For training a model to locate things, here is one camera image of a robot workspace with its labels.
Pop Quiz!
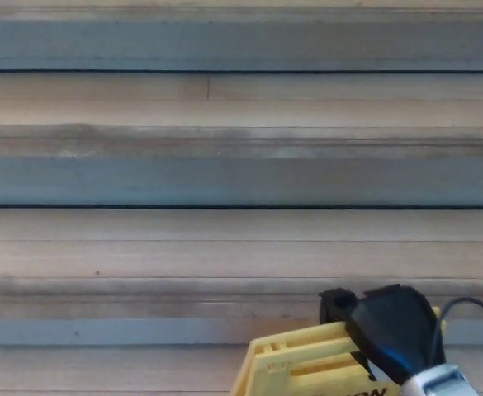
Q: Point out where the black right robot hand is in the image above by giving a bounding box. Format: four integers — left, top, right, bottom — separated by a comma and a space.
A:
318, 284, 447, 386

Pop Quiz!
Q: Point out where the yellow plastic caution sign board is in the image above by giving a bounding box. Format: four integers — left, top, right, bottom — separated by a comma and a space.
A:
229, 305, 448, 396

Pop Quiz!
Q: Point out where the wooden staircase with grey risers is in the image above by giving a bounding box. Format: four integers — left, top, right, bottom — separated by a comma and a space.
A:
0, 0, 483, 396

